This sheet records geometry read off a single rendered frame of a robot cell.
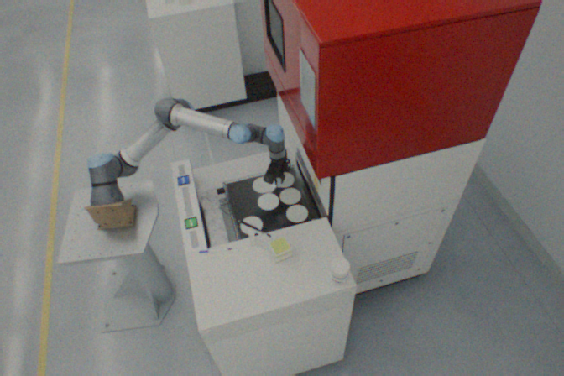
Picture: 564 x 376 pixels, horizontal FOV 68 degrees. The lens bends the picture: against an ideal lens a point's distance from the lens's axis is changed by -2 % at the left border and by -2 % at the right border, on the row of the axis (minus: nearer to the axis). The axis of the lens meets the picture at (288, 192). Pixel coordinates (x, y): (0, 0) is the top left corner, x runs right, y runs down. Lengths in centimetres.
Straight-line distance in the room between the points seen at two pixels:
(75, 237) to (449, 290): 216
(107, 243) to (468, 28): 174
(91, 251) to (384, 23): 160
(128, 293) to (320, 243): 152
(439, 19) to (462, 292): 190
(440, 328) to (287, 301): 132
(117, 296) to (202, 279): 129
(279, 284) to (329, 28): 95
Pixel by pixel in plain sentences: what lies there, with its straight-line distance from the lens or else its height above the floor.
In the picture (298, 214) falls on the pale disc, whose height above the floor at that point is 90.
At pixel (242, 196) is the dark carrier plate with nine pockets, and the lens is 205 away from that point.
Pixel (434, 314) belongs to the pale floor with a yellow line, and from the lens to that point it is 280.
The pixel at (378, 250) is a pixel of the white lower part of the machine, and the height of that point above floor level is 54.
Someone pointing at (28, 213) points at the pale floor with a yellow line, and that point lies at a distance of 374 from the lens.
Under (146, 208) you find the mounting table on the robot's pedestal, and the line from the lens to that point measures 223.
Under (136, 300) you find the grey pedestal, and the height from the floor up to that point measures 1.
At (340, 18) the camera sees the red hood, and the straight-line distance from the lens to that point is 139.
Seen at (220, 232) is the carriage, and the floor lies 88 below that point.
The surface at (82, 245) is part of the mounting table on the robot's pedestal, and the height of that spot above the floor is 82.
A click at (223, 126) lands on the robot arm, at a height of 133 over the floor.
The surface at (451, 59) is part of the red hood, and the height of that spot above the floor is 167.
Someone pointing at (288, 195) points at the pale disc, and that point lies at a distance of 203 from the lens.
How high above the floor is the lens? 248
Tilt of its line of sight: 51 degrees down
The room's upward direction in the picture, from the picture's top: 3 degrees counter-clockwise
